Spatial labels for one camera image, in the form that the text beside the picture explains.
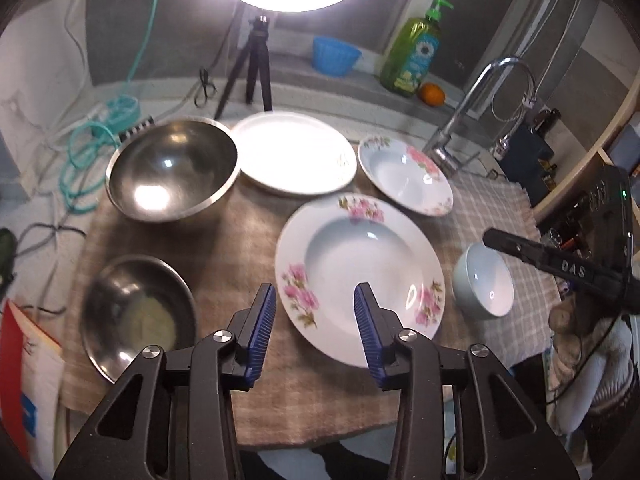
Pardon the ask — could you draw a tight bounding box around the large floral soup plate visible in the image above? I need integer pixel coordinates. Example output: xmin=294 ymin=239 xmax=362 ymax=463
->
xmin=274 ymin=193 xmax=446 ymax=367

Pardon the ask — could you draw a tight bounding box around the white plate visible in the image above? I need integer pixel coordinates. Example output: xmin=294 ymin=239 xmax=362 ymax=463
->
xmin=231 ymin=112 xmax=358 ymax=196

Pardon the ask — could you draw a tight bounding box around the large steel mixing bowl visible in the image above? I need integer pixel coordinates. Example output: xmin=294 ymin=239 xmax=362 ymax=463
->
xmin=105 ymin=117 xmax=240 ymax=224

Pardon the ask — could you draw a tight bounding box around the small floral soup plate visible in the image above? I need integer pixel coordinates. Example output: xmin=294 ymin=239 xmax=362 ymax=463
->
xmin=357 ymin=136 xmax=454 ymax=217

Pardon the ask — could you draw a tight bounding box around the chrome kitchen faucet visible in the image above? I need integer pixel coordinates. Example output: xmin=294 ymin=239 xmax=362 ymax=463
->
xmin=422 ymin=55 xmax=539 ymax=179

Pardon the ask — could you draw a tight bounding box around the gloved right hand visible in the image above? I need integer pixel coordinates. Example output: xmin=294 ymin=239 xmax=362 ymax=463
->
xmin=548 ymin=298 xmax=634 ymax=434

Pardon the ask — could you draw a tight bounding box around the light blue ceramic bowl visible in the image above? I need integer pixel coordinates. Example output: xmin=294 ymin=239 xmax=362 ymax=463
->
xmin=452 ymin=243 xmax=514 ymax=321

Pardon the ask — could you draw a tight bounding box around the small steel red bowl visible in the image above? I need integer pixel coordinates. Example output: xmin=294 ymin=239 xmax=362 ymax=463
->
xmin=80 ymin=255 xmax=198 ymax=384

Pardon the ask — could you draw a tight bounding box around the orange fruit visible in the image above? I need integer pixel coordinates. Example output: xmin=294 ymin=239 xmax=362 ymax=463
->
xmin=418 ymin=82 xmax=446 ymax=107

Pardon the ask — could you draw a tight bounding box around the black tripod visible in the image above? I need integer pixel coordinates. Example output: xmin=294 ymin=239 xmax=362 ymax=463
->
xmin=214 ymin=14 xmax=273 ymax=120

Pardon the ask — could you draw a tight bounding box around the green dish soap bottle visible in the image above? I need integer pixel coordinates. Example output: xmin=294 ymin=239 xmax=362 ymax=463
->
xmin=380 ymin=0 xmax=454 ymax=98

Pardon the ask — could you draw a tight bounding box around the teal cable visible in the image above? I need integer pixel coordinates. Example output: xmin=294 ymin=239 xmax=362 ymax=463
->
xmin=58 ymin=0 xmax=170 ymax=216

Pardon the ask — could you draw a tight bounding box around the white cable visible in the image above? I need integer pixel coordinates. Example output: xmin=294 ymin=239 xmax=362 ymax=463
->
xmin=8 ymin=0 xmax=101 ymax=137

